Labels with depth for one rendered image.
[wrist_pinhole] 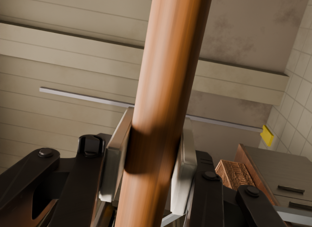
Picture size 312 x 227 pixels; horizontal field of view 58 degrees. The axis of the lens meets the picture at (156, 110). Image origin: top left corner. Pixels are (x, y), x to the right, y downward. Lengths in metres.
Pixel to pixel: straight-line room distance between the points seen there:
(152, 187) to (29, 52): 2.94
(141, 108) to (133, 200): 0.06
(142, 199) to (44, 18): 3.02
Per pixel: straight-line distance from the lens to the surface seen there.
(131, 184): 0.17
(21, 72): 3.36
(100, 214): 1.75
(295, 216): 1.36
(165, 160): 0.16
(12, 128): 3.66
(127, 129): 0.16
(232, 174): 1.72
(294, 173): 1.89
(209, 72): 2.78
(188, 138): 0.16
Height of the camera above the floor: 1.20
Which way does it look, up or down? level
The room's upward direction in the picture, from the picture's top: 79 degrees counter-clockwise
